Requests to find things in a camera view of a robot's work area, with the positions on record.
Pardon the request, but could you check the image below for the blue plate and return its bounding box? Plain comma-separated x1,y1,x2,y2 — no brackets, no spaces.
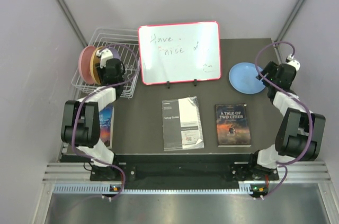
228,62,265,95

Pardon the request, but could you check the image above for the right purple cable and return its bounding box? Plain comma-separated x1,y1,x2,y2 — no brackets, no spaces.
254,41,314,200

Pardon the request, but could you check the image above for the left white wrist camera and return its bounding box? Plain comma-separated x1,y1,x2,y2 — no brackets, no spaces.
95,49,113,68

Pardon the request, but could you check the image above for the white wire dish rack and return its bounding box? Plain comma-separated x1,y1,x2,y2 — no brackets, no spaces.
72,28,140,98

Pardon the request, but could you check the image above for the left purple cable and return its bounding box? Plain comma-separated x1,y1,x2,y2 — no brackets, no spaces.
71,43,142,200

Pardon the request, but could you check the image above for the blue sunset cover book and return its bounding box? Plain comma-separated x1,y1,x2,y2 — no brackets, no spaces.
99,105,114,149

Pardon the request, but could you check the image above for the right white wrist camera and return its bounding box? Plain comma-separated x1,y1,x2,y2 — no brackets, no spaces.
286,53,301,71

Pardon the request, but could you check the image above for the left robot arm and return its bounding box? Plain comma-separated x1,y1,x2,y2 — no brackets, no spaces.
61,58,126,180

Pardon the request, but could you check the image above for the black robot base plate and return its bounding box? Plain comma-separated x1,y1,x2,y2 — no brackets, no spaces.
90,154,280,189

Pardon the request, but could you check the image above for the pink plate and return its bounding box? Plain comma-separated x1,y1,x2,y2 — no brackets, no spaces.
78,46,95,85

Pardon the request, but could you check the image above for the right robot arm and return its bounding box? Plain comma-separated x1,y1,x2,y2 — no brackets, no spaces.
247,60,326,180

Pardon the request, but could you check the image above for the purple plate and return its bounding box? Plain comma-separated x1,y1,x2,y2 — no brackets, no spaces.
107,47,121,60

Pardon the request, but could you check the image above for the black white setup guide booklet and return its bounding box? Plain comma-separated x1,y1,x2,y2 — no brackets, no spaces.
162,96,204,151

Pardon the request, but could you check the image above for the yellow plate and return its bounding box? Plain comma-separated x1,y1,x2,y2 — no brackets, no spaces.
90,46,104,85

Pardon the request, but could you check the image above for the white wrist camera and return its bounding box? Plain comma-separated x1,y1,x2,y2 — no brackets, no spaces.
95,49,113,68
286,53,301,71

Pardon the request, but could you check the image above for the red framed whiteboard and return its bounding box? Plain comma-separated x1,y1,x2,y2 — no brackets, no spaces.
138,21,222,85

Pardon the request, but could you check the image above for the purple cable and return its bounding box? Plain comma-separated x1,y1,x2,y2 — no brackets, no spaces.
254,41,314,200
71,43,142,200

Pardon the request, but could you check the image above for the grey slotted cable duct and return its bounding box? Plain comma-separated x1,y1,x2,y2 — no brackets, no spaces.
53,184,265,195

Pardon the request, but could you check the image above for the Tale of Two Cities book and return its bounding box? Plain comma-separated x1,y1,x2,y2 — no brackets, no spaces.
215,103,252,147

